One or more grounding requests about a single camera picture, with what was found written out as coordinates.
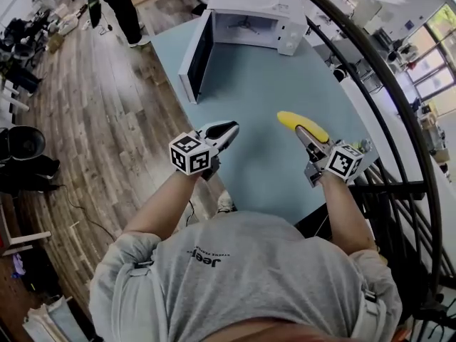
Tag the yellow corn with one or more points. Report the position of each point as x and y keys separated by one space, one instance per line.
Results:
x=303 y=124

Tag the white side table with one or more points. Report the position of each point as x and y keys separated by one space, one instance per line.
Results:
x=21 y=237

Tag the large window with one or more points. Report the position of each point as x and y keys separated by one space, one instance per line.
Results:
x=432 y=62

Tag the white desk leg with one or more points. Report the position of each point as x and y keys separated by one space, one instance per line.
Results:
x=14 y=96

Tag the person's left forearm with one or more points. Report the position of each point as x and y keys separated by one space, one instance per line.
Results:
x=167 y=205

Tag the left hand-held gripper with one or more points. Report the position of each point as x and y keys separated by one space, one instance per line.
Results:
x=189 y=153

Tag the black curved metal railing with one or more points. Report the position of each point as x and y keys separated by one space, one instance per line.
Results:
x=409 y=119

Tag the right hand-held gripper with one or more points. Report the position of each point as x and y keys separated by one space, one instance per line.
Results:
x=343 y=162

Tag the person's right forearm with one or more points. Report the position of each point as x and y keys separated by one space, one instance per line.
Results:
x=345 y=216

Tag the person's grey t-shirt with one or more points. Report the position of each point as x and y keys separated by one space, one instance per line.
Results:
x=249 y=280

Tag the person's white shoe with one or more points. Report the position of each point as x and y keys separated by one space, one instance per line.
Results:
x=225 y=201

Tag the cardboard box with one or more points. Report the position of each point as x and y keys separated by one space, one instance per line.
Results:
x=56 y=43

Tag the white microwave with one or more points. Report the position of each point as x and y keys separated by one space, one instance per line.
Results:
x=249 y=37

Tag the black office chair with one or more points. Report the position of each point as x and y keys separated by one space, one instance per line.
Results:
x=25 y=151

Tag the black monitor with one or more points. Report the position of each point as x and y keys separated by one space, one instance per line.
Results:
x=94 y=9

